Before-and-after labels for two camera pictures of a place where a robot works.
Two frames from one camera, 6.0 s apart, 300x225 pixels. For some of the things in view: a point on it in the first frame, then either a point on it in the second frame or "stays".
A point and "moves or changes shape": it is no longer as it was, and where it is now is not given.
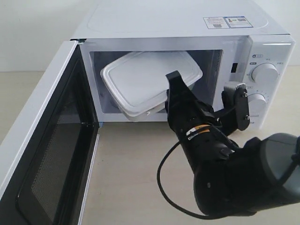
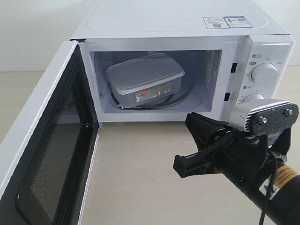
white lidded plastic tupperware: x=137 y=83 moves or changes shape
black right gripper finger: x=167 y=102 -> x=204 y=130
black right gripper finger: x=183 y=104 -> x=202 y=162
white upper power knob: x=265 y=72 stays
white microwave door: x=50 y=183 stays
